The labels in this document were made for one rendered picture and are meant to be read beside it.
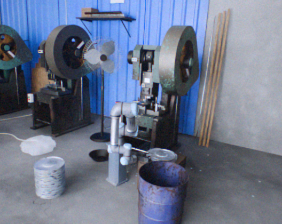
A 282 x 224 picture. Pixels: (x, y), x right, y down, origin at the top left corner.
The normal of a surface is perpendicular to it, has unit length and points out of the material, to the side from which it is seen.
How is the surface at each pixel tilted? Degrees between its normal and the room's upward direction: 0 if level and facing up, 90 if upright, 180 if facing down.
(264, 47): 90
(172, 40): 56
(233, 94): 90
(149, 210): 92
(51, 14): 90
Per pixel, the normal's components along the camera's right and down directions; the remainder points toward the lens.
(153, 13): -0.48, 0.21
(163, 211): -0.06, 0.29
